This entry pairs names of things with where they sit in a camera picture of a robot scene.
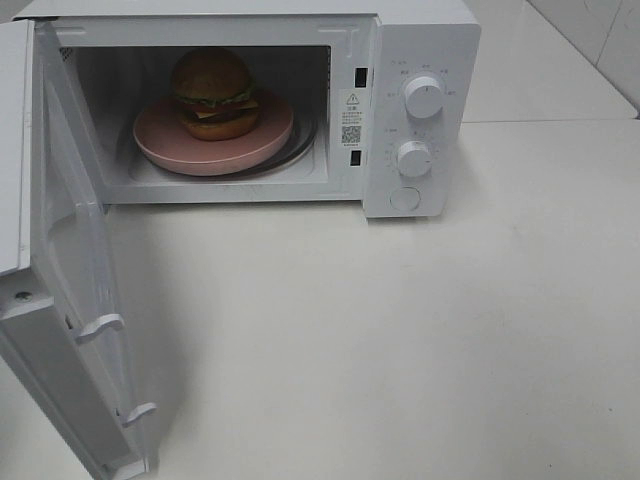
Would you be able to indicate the round white door button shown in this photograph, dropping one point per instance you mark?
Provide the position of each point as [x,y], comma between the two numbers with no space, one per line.
[405,199]

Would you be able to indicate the white timer knob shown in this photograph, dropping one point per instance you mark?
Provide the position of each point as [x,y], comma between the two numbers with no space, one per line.
[414,159]

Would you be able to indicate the burger with lettuce and cheese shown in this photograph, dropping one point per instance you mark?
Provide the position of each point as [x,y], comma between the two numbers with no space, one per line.
[213,91]

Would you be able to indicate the pink round plate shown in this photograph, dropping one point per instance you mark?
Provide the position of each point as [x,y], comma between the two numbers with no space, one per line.
[165,141]

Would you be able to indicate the white microwave door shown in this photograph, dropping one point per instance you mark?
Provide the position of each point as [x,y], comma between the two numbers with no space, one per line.
[63,333]

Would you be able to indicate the glass microwave turntable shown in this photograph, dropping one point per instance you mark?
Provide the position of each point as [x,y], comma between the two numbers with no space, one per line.
[302,138]

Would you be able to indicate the white warning sticker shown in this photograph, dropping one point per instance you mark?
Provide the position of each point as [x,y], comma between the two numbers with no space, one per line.
[352,117]

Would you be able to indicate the white microwave oven body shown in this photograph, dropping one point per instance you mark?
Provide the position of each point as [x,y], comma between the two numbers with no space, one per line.
[303,51]

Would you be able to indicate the upper white power knob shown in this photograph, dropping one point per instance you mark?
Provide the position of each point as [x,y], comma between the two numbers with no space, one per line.
[423,95]

